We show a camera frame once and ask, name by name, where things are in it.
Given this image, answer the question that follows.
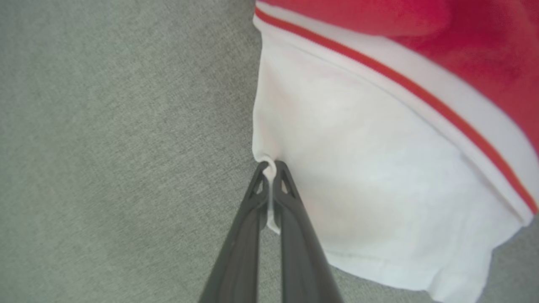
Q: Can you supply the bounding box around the red jersey black lettering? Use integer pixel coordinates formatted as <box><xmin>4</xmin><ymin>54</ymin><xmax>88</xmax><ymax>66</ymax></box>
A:
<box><xmin>252</xmin><ymin>0</ymin><xmax>539</xmax><ymax>303</ymax></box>

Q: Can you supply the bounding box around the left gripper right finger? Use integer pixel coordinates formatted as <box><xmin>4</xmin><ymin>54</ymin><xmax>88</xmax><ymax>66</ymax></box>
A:
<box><xmin>273</xmin><ymin>161</ymin><xmax>344</xmax><ymax>303</ymax></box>

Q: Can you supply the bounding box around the grey fabric sofa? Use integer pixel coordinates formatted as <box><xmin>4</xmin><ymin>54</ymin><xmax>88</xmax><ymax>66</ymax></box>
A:
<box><xmin>0</xmin><ymin>0</ymin><xmax>539</xmax><ymax>303</ymax></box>

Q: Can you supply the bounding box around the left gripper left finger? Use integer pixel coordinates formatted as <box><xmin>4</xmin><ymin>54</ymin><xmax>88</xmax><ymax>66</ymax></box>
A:
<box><xmin>199</xmin><ymin>162</ymin><xmax>270</xmax><ymax>303</ymax></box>

